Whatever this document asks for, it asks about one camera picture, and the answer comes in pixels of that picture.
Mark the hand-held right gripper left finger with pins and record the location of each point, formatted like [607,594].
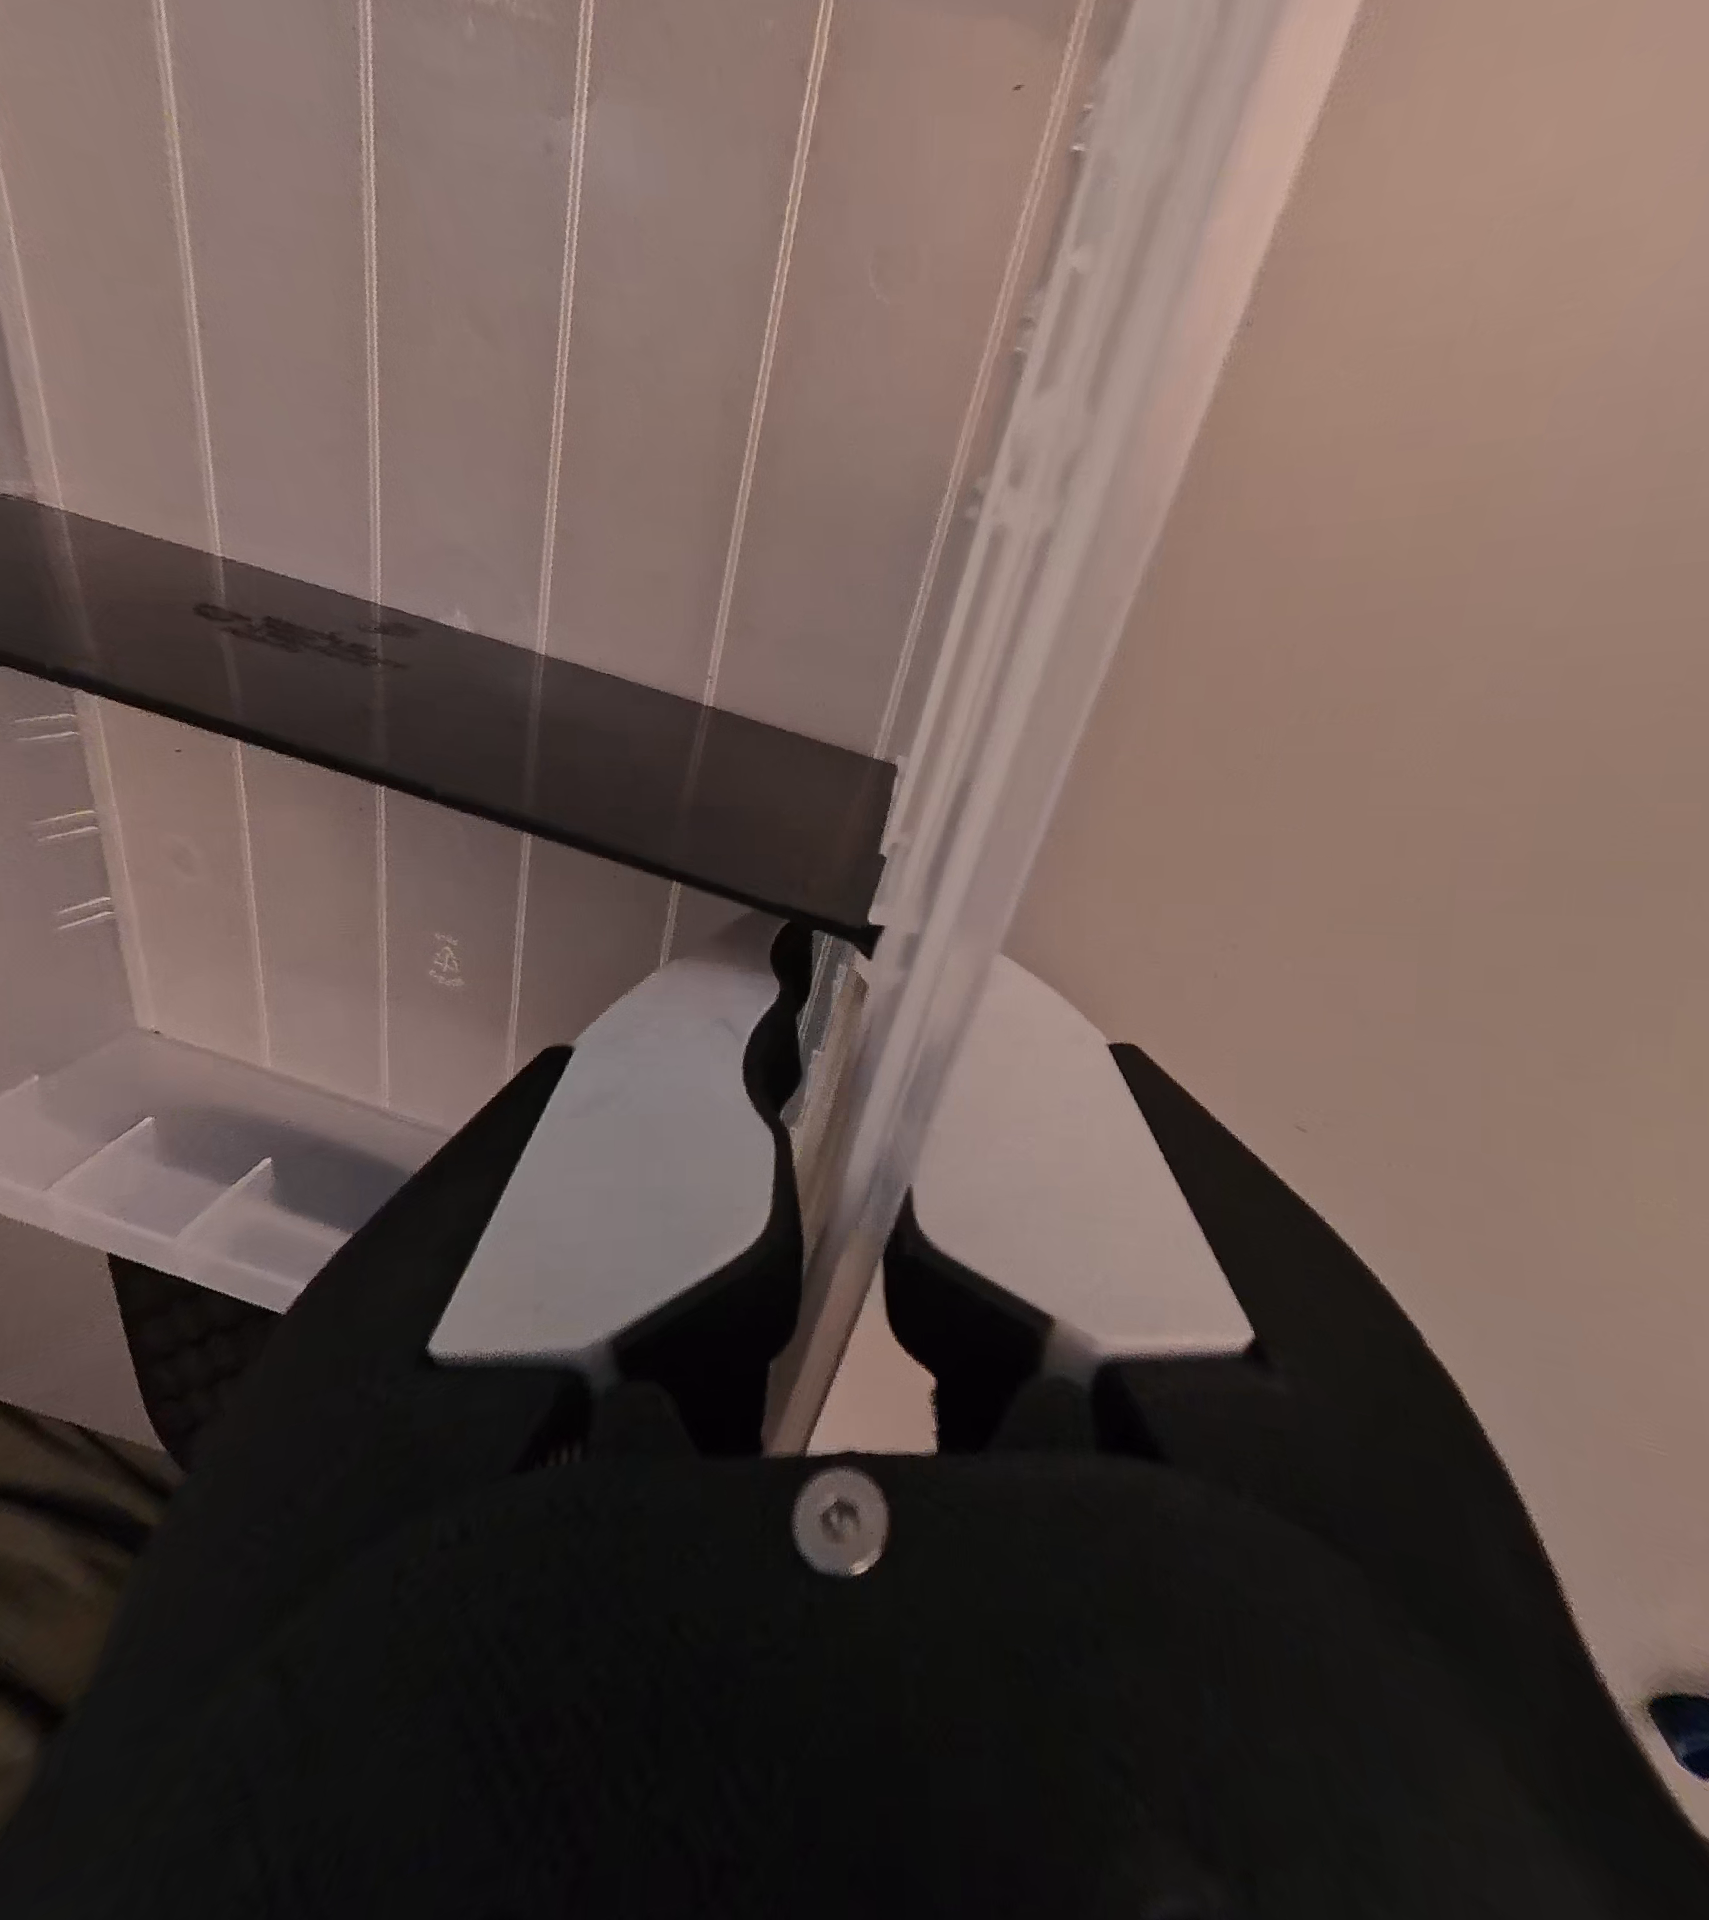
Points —
[630,1170]

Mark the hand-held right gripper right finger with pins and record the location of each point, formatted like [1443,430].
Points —
[1080,1185]

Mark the clear plastic bin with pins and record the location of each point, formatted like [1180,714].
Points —
[495,300]

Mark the black clear-bin divider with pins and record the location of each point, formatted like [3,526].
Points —
[419,704]

